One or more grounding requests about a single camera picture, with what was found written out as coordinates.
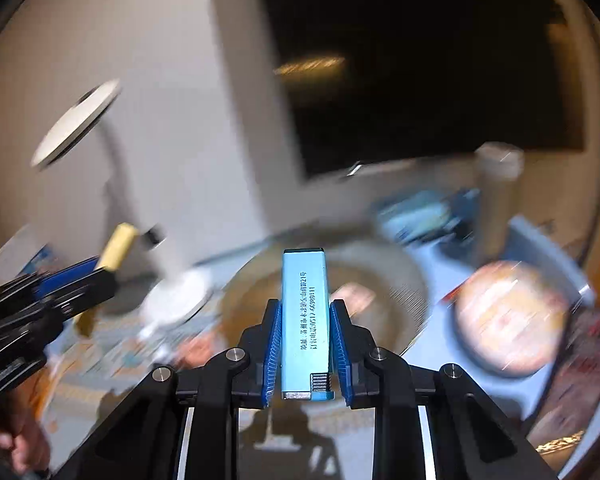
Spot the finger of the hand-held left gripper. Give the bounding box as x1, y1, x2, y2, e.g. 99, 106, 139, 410
10, 256, 102, 296
42, 269, 119, 322

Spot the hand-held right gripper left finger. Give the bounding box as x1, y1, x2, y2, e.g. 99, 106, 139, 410
55, 297, 284, 480

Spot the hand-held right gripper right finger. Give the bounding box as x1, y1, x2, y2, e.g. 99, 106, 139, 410
328, 300, 562, 480

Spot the light blue lighter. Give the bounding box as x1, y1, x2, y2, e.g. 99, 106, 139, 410
281, 248, 337, 402

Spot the yellow block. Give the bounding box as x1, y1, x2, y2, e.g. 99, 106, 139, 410
96, 222, 140, 273

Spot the pink rectangular box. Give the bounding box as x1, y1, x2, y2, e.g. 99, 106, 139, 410
330, 282, 378, 317

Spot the amber glass bowl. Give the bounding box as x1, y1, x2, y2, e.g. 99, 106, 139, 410
220, 239, 432, 362

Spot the person's left hand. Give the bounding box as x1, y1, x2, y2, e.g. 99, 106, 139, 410
0, 392, 51, 476

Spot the blue patterned table mat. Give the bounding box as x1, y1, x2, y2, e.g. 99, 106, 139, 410
40, 280, 536, 480

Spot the small red wrapper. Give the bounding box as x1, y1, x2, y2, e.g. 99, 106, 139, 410
442, 280, 469, 307

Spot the white desk lamp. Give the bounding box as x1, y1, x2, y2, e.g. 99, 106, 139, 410
30, 79, 216, 332

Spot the blue cloth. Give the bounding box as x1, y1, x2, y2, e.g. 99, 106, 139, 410
379, 189, 481, 247

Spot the small floral dish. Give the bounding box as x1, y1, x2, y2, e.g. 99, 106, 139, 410
451, 260, 572, 377

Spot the grey thermos bottle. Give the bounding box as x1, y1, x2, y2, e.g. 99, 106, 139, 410
472, 142, 526, 262

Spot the smartphone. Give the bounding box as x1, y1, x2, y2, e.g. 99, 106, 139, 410
527, 305, 600, 461

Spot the black monitor screen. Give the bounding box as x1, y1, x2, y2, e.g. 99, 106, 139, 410
252, 0, 587, 182

